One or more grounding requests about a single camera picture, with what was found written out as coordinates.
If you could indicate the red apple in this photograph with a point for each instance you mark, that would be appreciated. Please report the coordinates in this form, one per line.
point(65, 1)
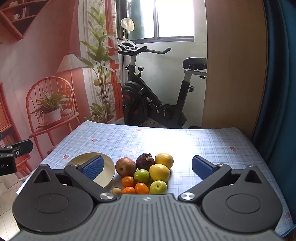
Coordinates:
point(126, 166)

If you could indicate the yellow lemon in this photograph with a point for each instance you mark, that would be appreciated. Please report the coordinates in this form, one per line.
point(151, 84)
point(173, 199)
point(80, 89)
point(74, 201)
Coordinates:
point(159, 172)
point(164, 160)

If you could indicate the blue plaid tablecloth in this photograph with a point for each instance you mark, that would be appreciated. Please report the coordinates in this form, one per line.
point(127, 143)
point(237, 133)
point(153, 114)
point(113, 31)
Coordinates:
point(115, 139)

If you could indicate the purple mangosteen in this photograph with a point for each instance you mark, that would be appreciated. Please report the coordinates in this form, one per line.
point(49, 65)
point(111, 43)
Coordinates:
point(144, 162)

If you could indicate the dark blue curtain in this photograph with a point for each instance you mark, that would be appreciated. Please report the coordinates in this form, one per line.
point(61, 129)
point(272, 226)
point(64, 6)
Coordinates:
point(282, 92)

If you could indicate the small tan longan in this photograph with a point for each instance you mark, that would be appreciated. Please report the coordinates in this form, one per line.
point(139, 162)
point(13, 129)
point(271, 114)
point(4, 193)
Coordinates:
point(116, 191)

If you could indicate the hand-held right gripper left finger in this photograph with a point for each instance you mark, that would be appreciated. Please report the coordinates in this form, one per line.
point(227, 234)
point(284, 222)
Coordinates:
point(93, 168)

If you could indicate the cream oval plate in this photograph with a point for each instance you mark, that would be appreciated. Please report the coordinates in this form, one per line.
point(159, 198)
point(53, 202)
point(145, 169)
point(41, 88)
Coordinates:
point(108, 168)

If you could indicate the wooden board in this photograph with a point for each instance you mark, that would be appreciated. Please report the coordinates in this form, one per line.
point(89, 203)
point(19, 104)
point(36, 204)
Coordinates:
point(231, 69)

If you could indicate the white cloth cap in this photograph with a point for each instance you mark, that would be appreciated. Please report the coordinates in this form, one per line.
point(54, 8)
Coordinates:
point(127, 23)

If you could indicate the black bag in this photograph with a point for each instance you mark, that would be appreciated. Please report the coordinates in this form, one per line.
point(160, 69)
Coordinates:
point(194, 127)

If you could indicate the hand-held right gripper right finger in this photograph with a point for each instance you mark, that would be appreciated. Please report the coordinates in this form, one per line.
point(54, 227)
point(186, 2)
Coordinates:
point(201, 168)

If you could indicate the black exercise bike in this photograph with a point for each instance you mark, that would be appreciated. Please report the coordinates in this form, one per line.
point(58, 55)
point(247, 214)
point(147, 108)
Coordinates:
point(136, 99)

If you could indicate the printed room scene backdrop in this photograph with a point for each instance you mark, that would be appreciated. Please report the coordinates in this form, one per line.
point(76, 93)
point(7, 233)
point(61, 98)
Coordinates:
point(46, 46)

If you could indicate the green apple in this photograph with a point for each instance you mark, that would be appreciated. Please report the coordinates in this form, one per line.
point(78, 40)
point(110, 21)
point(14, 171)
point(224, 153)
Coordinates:
point(141, 176)
point(158, 187)

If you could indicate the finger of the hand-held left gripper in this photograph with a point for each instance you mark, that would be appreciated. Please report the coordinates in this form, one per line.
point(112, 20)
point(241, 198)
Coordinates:
point(20, 148)

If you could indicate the orange tangerine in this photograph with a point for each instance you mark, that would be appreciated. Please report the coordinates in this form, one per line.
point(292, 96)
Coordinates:
point(128, 181)
point(141, 188)
point(128, 190)

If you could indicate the window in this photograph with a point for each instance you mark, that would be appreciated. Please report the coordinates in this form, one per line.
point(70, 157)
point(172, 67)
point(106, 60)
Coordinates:
point(173, 18)

